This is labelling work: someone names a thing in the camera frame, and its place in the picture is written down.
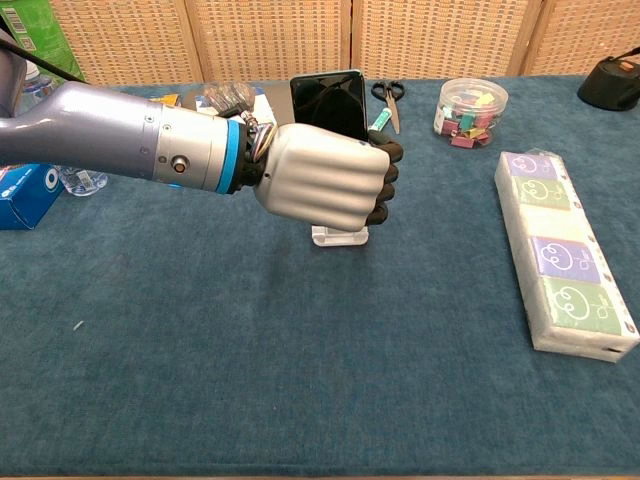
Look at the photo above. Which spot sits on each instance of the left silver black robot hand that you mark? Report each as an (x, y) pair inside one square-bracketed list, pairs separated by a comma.
[(320, 175)]

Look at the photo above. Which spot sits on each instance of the black smartphone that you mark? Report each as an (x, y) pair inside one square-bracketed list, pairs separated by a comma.
[(327, 102)]

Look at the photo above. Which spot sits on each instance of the white phone stand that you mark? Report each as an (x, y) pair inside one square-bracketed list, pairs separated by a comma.
[(340, 237)]

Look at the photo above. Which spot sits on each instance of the grey closed laptop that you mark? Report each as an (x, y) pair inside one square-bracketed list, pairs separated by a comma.
[(281, 100)]

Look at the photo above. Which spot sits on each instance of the green and white marker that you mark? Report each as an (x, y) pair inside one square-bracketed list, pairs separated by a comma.
[(381, 119)]

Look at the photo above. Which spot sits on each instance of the blister pack on white card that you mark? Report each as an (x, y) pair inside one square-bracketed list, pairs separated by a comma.
[(225, 95)]

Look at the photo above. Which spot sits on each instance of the woven wooden folding screen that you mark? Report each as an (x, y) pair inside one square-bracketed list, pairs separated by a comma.
[(270, 35)]

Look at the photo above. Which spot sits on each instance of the clear jar of coloured clips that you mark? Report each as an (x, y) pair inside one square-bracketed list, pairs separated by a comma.
[(470, 117)]

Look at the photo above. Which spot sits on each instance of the yellow snack box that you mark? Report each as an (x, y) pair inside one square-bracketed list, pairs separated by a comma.
[(167, 99)]

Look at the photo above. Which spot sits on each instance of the blue table cloth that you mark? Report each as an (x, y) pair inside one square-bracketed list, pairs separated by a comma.
[(320, 390)]

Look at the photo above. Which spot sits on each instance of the clear plastic water bottle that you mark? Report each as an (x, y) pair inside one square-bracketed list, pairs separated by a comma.
[(82, 181)]

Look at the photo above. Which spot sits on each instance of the long pack of tissue packets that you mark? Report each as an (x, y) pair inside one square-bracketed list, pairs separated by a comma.
[(560, 250)]

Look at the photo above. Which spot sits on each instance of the blue cookie box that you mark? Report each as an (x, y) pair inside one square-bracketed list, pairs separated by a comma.
[(27, 195)]

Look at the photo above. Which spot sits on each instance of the black teapot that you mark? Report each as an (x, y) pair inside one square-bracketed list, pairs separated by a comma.
[(607, 85)]

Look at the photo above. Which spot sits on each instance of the green bag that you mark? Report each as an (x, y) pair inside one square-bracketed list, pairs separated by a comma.
[(50, 30)]

